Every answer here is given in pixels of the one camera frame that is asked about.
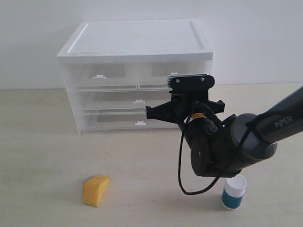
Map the wide clear drawer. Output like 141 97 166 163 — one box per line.
80 112 178 133
80 89 171 112

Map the bottom wide clear drawer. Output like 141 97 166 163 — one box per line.
80 112 178 133

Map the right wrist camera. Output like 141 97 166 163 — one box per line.
167 73 215 91

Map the yellow cheese wedge block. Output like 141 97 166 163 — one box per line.
82 175 110 208

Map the white plastic drawer cabinet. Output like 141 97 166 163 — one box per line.
57 19 214 135

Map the middle wide clear drawer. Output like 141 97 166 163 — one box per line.
80 89 171 112

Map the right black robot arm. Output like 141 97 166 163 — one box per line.
145 88 303 177

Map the blue white pill bottle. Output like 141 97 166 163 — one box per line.
221 174 247 210

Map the right black cable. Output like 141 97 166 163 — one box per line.
177 101 220 196

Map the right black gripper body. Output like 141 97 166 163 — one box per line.
145 91 225 128

